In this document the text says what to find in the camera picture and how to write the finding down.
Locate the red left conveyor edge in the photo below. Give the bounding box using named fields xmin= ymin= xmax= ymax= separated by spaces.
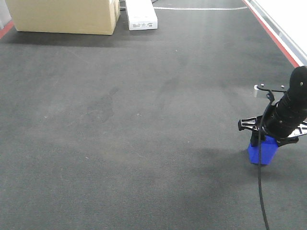
xmin=0 ymin=21 xmax=14 ymax=39

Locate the large cardboard box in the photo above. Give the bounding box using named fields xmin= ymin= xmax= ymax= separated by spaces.
xmin=6 ymin=0 xmax=120 ymax=35

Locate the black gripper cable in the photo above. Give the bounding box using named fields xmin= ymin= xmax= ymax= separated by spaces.
xmin=258 ymin=100 xmax=276 ymax=230

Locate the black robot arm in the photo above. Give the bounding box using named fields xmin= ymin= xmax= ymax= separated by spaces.
xmin=238 ymin=66 xmax=307 ymax=147

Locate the dark grey conveyor belt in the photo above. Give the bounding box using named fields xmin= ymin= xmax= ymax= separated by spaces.
xmin=0 ymin=0 xmax=307 ymax=230

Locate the red conveyor side rail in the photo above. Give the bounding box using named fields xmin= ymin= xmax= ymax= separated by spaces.
xmin=243 ymin=0 xmax=303 ymax=68

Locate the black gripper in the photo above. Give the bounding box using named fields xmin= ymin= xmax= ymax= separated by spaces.
xmin=238 ymin=115 xmax=307 ymax=146

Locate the white long carton box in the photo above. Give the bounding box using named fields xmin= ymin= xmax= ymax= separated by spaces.
xmin=125 ymin=0 xmax=158 ymax=31

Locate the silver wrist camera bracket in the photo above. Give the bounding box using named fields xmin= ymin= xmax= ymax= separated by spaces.
xmin=253 ymin=83 xmax=287 ymax=98

